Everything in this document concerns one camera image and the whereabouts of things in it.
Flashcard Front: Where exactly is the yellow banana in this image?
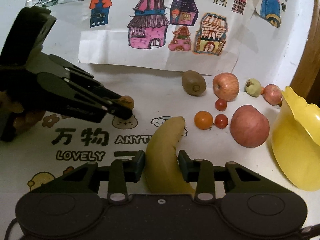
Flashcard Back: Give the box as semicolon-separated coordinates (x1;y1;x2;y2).
145;116;195;195

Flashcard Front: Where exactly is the brown walnut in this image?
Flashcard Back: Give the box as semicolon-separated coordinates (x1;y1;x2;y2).
117;95;135;110

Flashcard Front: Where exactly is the small orange tangerine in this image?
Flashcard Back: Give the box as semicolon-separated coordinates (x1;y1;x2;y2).
194;111;214;130

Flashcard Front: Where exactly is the cherry tomato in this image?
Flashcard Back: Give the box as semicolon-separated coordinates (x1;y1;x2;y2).
215;99;227;112
214;114;228;129

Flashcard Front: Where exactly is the large red apple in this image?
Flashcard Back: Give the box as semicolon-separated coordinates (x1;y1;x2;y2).
230;105;270;148

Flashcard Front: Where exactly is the medium red apple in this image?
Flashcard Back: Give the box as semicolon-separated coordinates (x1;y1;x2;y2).
213;73;240;101

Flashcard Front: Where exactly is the brown kiwi fruit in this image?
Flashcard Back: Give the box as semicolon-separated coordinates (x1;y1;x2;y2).
182;70;207;96

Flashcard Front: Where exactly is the yellow plastic fruit bowl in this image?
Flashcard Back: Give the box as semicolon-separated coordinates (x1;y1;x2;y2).
271;86;319;191

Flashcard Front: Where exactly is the person's left hand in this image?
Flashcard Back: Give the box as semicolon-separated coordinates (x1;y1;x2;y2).
1;92;46;133

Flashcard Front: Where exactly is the cartoon printed table mat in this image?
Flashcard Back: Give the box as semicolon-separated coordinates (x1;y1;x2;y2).
1;111;186;239

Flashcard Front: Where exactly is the green guava fruit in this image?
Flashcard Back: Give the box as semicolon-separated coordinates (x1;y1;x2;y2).
245;78;262;98

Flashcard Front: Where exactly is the small red apple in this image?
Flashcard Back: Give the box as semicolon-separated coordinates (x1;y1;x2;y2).
263;84;283;105

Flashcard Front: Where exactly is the colourful houses drawing paper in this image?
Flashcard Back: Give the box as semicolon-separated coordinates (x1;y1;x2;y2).
78;0;259;75

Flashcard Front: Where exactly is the brown wooden frame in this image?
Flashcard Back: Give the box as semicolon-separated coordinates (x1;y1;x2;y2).
290;0;319;105

